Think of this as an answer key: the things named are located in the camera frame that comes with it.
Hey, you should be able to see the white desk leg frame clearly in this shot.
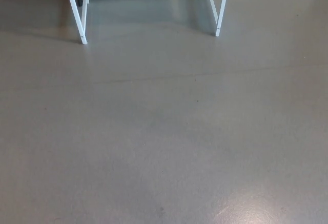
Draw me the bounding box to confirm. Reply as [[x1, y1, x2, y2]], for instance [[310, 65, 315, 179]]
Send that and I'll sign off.
[[204, 0, 232, 37], [62, 0, 90, 45]]

